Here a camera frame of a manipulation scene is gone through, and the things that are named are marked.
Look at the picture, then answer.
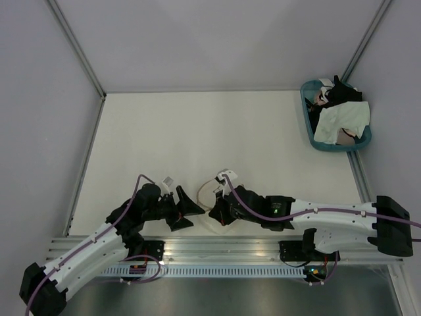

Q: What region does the front aluminium rail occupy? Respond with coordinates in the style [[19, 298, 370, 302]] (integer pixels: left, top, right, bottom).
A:
[[44, 236, 403, 265]]

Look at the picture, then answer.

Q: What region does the beige garment in basket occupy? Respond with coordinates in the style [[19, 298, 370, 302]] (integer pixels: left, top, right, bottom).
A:
[[336, 128, 357, 146]]

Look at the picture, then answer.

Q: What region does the left aluminium frame post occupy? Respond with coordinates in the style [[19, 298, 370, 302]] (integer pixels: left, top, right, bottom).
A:
[[45, 0, 107, 101]]

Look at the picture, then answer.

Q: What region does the pale green cloth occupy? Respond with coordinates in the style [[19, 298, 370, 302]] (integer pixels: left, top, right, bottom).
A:
[[314, 101, 370, 144]]

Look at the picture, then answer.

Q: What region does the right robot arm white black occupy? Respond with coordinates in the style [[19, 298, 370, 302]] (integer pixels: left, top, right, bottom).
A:
[[209, 186, 413, 260]]

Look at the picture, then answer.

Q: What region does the right aluminium frame post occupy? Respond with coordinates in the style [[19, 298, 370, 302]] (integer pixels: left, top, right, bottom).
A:
[[341, 0, 394, 82]]

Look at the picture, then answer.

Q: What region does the aluminium frame post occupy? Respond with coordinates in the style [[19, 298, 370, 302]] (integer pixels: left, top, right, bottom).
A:
[[45, 0, 107, 101], [341, 0, 394, 82]]

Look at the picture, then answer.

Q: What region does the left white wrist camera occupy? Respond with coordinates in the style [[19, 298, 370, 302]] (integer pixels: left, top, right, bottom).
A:
[[159, 176, 174, 195]]

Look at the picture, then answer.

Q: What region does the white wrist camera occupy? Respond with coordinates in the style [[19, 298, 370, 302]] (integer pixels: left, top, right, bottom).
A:
[[159, 176, 174, 195], [214, 169, 237, 196]]

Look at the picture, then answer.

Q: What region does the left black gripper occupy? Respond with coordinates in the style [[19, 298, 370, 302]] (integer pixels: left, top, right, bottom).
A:
[[143, 186, 205, 231]]

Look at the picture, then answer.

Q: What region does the blue plastic basket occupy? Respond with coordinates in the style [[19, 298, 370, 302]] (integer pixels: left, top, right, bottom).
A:
[[300, 76, 372, 152]]

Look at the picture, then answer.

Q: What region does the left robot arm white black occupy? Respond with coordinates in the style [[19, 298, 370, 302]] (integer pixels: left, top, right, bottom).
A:
[[19, 183, 205, 315]]

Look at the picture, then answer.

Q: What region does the round white mesh laundry bag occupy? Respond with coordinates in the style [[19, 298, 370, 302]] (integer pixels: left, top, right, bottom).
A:
[[196, 179, 239, 236]]

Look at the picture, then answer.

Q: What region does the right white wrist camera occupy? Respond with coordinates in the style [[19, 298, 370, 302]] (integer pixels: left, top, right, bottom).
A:
[[214, 169, 237, 196]]

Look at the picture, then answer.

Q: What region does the white slotted cable duct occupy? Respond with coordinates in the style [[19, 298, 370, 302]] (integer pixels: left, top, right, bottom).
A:
[[99, 264, 305, 278]]

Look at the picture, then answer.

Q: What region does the black garment in basket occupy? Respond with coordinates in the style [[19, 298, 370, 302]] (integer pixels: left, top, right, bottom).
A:
[[305, 75, 362, 133]]

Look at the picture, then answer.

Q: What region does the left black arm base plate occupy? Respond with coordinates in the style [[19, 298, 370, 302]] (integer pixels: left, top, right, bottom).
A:
[[130, 240, 165, 261]]

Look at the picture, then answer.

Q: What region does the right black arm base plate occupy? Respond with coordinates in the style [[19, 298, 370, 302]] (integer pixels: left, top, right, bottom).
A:
[[278, 240, 310, 263]]

